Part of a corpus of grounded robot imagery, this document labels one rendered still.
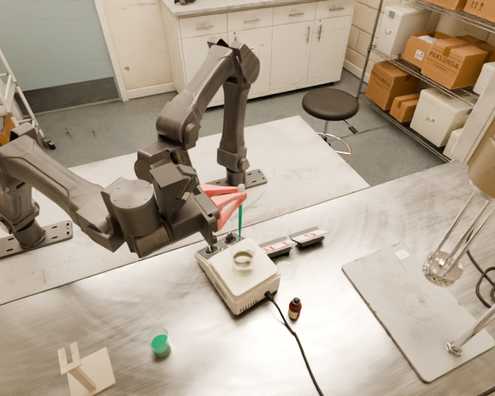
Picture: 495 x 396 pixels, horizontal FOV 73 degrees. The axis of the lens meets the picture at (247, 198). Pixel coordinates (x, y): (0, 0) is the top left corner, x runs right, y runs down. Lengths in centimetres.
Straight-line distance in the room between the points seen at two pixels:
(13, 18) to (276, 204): 284
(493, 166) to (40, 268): 99
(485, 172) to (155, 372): 69
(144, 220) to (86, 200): 13
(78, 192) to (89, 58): 296
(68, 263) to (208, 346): 44
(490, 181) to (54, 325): 88
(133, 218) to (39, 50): 309
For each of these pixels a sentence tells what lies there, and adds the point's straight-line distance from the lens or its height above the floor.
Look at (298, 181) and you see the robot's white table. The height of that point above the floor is 90.
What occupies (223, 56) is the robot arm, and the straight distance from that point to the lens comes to 80.
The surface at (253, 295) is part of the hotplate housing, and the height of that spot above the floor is 96.
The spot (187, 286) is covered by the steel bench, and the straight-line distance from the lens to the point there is 86.
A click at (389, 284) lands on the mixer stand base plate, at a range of 91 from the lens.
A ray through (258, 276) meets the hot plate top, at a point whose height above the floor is 99.
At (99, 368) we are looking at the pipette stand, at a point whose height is 91.
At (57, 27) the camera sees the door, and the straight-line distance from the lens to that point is 343.
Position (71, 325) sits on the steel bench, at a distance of 89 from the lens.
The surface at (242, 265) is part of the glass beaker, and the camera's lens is 71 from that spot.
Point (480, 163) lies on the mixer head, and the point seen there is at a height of 132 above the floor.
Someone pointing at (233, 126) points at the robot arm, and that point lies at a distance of 92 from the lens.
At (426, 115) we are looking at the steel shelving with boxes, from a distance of 295.
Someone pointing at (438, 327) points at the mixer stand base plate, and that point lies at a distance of 90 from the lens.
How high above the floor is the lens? 163
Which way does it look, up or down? 44 degrees down
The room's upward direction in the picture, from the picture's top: straight up
